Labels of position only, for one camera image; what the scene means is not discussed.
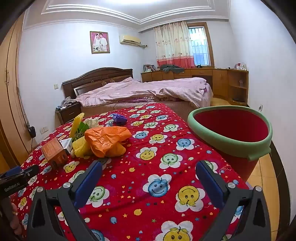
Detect yellow foam net piece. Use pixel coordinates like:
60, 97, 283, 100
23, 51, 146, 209
70, 136, 92, 158

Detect white medicine box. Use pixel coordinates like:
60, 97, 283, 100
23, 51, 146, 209
60, 138, 72, 154

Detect orange brown small box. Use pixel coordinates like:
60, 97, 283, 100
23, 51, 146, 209
41, 138, 68, 169

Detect orange plastic bag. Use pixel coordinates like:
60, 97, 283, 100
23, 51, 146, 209
84, 126, 132, 158

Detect green wrapper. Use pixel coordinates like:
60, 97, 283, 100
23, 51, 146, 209
72, 121, 89, 141

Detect white foam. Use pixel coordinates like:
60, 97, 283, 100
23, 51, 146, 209
83, 118, 99, 128

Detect yellow foam net sheet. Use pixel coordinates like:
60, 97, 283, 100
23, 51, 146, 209
69, 113, 84, 138

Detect purple wrapper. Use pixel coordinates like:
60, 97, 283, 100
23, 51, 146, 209
112, 113, 127, 126

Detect left hand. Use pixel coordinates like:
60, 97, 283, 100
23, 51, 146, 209
10, 203, 22, 235

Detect wooden wardrobe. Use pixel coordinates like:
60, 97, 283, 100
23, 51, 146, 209
0, 14, 34, 173

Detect red smiley flower blanket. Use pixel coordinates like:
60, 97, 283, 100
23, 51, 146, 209
10, 102, 249, 241

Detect red bin with green rim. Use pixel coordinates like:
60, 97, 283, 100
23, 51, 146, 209
187, 105, 273, 181

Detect dark wooden nightstand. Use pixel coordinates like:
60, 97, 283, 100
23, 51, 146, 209
55, 102, 81, 125

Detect clothes on nightstand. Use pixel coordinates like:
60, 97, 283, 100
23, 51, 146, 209
56, 96, 77, 111

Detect bed with pink duvet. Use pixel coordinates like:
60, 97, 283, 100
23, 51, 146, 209
76, 77, 213, 120

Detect long wooden desk cabinet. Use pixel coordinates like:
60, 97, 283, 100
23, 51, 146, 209
141, 68, 249, 106

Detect dark wooden headboard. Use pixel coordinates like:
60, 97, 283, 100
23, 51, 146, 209
61, 67, 133, 98

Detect items on corner shelf top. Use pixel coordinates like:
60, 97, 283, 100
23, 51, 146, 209
234, 63, 247, 71

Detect dark clothes on desk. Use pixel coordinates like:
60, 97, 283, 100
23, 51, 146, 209
160, 64, 185, 74

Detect books on desk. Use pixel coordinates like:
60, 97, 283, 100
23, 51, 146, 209
143, 64, 157, 72

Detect window with bars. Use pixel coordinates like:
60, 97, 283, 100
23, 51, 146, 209
187, 22, 215, 68

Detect framed wedding photo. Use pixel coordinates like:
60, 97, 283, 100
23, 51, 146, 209
90, 31, 110, 54

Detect floral curtain with red hem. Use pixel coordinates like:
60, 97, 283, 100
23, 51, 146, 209
154, 21, 195, 69

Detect black charger on wall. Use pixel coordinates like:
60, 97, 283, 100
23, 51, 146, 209
28, 125, 36, 138

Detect wall air conditioner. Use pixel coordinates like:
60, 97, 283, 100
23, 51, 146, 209
119, 35, 141, 46

